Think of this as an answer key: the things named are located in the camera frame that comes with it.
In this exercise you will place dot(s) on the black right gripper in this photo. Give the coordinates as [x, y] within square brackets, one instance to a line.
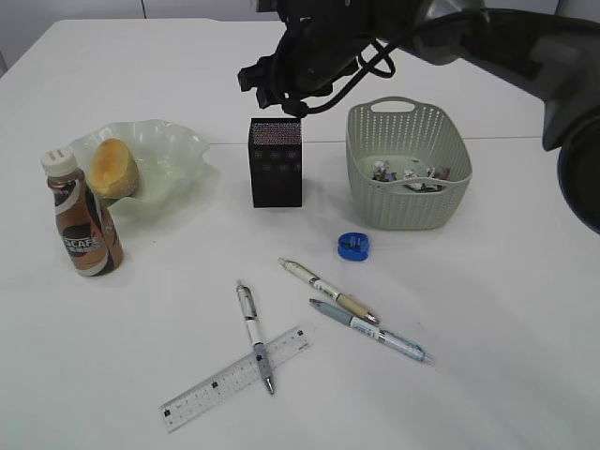
[310, 57]

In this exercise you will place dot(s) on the small paper ball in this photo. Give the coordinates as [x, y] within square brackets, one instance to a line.
[382, 172]

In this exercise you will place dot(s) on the large paper ball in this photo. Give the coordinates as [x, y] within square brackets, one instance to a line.
[423, 182]

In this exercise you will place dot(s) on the yellow bread loaf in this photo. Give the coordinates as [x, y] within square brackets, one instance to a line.
[113, 172]

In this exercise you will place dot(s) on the brown coffee bottle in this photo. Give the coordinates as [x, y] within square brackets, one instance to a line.
[83, 223]

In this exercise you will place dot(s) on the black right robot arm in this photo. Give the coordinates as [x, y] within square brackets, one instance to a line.
[553, 58]

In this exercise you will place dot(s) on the black mesh pen holder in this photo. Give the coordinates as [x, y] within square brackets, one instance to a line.
[275, 162]

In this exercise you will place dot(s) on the green plastic basket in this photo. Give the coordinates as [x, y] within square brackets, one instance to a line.
[409, 135]

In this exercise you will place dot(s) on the blue pencil sharpener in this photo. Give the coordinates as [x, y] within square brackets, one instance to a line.
[353, 246]

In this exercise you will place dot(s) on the beige grip pen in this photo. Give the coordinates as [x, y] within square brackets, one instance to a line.
[328, 290]

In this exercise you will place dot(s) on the white grey pen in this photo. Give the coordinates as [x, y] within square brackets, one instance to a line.
[249, 312]

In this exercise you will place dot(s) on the translucent green wavy bowl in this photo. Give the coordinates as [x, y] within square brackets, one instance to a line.
[169, 158]

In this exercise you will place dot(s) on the clear plastic ruler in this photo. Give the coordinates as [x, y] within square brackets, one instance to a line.
[224, 384]

